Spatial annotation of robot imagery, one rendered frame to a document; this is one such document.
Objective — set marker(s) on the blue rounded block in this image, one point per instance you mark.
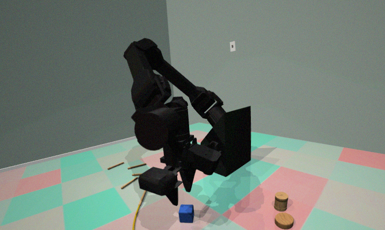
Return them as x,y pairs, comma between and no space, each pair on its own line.
186,214

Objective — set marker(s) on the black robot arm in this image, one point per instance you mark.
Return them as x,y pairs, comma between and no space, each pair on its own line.
157,123

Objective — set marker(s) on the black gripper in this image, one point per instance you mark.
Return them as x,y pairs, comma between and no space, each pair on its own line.
164,181

